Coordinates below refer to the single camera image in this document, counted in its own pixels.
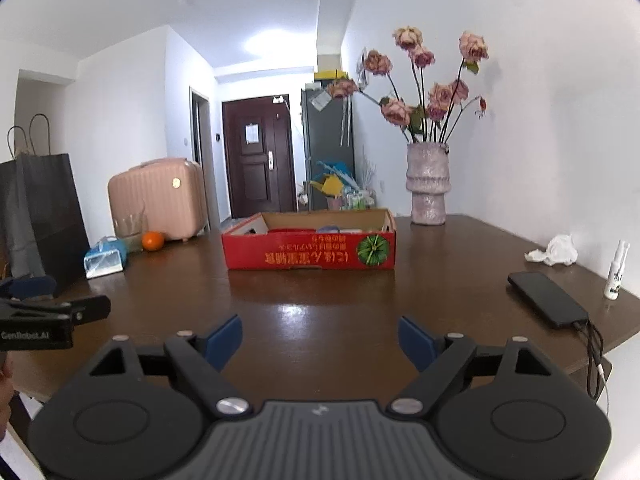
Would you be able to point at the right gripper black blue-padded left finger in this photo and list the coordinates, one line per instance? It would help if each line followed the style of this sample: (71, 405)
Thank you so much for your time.
(180, 378)

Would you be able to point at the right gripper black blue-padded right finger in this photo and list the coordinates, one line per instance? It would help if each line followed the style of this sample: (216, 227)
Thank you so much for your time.
(446, 365)

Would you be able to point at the person's left hand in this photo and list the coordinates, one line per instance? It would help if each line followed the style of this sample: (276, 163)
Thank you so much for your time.
(6, 395)

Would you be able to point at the black paper shopping bag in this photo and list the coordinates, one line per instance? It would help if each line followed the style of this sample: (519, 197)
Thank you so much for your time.
(42, 229)

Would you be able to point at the blue tissue pack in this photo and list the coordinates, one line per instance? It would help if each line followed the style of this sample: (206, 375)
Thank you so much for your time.
(108, 256)

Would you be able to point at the black smartphone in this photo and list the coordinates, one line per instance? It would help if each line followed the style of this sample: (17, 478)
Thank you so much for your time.
(548, 299)

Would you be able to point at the orange tangerine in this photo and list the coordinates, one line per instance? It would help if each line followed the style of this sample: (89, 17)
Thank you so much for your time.
(152, 241)

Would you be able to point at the crumpled white tissue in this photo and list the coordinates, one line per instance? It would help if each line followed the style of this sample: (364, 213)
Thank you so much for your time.
(560, 250)

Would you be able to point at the red cardboard pumpkin box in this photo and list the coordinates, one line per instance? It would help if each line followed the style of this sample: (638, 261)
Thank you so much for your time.
(362, 239)

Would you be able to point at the pink hard-shell suitcase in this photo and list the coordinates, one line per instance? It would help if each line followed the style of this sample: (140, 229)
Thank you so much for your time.
(168, 194)

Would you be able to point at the small white spray bottle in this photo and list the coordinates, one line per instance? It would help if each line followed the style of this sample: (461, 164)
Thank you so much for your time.
(616, 271)

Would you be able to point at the pink glitter vase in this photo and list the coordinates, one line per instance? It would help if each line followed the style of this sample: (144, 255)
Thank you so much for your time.
(428, 181)

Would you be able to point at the dark brown entrance door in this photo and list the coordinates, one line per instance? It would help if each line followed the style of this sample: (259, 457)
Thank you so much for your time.
(259, 155)

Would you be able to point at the dried pink rose bouquet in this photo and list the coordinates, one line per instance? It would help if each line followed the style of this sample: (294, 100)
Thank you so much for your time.
(440, 106)

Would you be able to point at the grey refrigerator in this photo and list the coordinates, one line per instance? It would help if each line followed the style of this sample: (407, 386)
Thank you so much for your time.
(327, 133)

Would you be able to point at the yellow box on refrigerator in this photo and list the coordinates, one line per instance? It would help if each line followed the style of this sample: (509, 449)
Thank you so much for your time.
(329, 75)

